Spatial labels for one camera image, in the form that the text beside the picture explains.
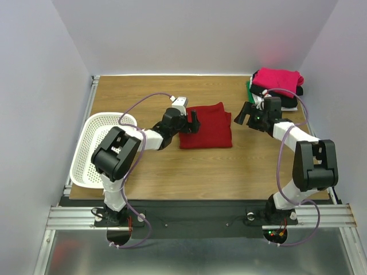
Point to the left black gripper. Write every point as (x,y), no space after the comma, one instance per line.
(193,126)

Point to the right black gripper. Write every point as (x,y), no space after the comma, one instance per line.
(249,119)

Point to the dark red t shirt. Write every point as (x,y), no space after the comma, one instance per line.
(215,128)

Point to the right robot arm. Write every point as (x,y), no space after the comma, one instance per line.
(315,162)

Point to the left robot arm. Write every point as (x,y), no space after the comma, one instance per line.
(114,158)

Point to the green folded t shirt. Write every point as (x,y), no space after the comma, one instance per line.
(250,95)

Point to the white folded t shirt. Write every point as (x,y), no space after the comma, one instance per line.
(283,109)

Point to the pink folded t shirt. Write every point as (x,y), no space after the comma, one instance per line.
(278,80)

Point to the black folded t shirt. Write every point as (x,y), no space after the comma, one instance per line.
(287,101)

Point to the white perforated plastic basket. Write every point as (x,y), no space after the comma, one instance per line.
(83,173)

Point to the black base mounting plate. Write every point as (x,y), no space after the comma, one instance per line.
(187,219)

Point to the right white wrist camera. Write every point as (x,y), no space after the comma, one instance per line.
(259,102)

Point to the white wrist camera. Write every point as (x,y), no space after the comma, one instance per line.
(179,103)
(259,102)

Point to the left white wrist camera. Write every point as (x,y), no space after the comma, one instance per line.
(179,103)

